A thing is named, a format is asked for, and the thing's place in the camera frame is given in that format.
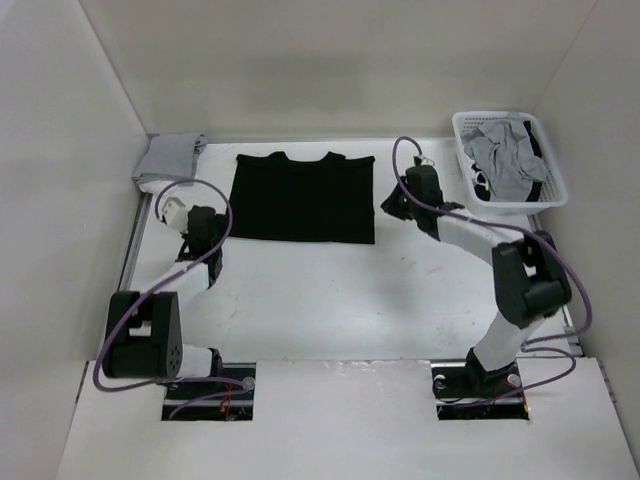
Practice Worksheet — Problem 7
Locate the white plastic laundry basket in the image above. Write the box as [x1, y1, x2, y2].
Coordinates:
[452, 111, 568, 216]

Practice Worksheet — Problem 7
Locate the crumpled grey tank top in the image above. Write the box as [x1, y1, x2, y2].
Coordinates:
[462, 112, 549, 199]

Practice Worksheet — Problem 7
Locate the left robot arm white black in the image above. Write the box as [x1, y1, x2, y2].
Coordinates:
[101, 206, 229, 399]

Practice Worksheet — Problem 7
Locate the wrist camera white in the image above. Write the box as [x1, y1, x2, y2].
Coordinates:
[413, 154, 435, 168]
[160, 197, 188, 233]

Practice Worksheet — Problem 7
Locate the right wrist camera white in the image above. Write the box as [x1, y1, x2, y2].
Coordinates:
[413, 154, 435, 168]

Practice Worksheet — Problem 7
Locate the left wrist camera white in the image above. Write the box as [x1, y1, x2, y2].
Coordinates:
[160, 197, 188, 233]

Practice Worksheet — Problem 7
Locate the black white garment in basket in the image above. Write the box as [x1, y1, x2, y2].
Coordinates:
[467, 119, 545, 204]

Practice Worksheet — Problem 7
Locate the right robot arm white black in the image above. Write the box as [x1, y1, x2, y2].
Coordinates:
[381, 165, 572, 400]

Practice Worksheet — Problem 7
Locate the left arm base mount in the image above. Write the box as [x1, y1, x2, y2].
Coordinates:
[161, 363, 256, 422]

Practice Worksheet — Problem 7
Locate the black tank top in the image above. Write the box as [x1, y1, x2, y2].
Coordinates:
[229, 151, 375, 245]

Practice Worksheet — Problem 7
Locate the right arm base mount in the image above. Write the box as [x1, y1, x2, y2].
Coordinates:
[431, 363, 529, 421]

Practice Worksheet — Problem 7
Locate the folded grey tank top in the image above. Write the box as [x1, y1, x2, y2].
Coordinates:
[132, 133, 208, 186]

